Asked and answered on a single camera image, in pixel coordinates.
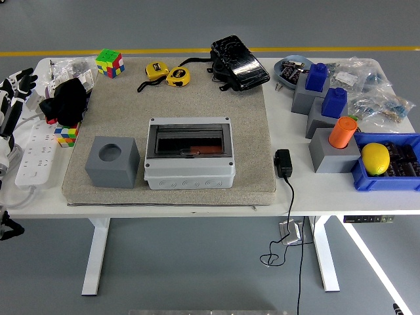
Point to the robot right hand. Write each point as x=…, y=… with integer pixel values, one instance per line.
x=398, y=310

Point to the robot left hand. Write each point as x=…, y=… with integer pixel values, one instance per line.
x=10, y=115

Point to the smoky transparent box lid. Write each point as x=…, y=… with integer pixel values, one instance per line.
x=170, y=138

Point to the orange cylindrical battery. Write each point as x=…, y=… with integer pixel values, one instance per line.
x=343, y=133
x=205, y=149

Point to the grey plastic junction box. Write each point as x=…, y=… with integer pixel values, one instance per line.
x=190, y=174

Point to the blue battery block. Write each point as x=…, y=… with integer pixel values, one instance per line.
x=334, y=103
x=316, y=77

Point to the white circuit breaker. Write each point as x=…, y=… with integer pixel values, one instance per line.
x=34, y=101

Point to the white power strip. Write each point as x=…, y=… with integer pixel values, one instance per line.
x=36, y=154

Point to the black cloth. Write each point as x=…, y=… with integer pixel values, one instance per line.
x=67, y=101

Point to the small Rubik's cube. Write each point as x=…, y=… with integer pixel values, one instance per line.
x=66, y=135

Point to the thin metal tool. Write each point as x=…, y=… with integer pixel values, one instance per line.
x=51, y=70

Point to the clear bag of parts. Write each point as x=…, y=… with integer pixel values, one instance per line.
x=364, y=106
x=375, y=77
x=344, y=77
x=393, y=108
x=72, y=67

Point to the black table control panel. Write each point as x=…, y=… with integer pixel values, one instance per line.
x=369, y=218

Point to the large Rubik's cube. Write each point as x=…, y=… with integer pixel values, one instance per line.
x=110, y=64

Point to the grey holder block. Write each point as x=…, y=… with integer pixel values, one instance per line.
x=316, y=121
x=331, y=157
x=303, y=100
x=111, y=174

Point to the blue plastic bin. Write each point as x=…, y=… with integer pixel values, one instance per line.
x=384, y=183

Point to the yellow lemon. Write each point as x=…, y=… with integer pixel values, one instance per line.
x=375, y=159

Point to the black capacitors heap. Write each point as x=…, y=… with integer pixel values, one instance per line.
x=403, y=157

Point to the yellow tape measure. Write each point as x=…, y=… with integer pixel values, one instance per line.
x=157, y=70
x=178, y=76

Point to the black power adapter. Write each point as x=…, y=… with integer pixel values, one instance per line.
x=283, y=163

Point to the small green item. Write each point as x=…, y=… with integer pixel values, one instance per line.
x=352, y=117

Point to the grey-brown mat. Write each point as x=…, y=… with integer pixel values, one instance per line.
x=249, y=131

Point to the black pouch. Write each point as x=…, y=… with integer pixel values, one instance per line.
x=243, y=65

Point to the small metal clip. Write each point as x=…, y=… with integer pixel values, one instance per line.
x=279, y=87

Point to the black electronic components heap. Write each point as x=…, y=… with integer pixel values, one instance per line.
x=290, y=70

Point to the blue-grey oval dish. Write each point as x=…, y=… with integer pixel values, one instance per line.
x=279, y=73

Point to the silver metal bracket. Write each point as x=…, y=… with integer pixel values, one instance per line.
x=290, y=234

